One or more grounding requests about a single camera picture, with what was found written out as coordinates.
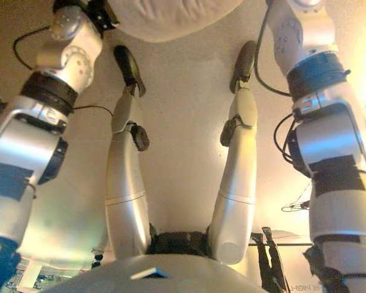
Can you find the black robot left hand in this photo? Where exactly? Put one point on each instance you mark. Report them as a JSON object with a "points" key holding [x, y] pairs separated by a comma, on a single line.
{"points": [[105, 16]]}

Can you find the white fringed cushion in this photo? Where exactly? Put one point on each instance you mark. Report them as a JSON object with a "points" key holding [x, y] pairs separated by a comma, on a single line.
{"points": [[170, 18]]}

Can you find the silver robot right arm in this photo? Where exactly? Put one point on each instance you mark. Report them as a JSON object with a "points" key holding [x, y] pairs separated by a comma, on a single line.
{"points": [[332, 146]]}

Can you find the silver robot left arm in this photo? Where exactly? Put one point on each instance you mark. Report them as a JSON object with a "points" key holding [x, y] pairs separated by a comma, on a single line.
{"points": [[24, 146]]}

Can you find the silver robot left leg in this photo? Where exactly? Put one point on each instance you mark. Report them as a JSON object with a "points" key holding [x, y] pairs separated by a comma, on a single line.
{"points": [[125, 183]]}

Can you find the silver robot leg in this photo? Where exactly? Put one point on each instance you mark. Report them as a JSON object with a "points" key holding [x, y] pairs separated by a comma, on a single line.
{"points": [[235, 183], [125, 183]]}

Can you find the silver robot right leg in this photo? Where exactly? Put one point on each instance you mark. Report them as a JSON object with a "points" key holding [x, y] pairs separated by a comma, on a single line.
{"points": [[235, 183]]}

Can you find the silver robot torso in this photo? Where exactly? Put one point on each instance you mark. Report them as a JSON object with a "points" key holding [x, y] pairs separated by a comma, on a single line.
{"points": [[155, 280]]}

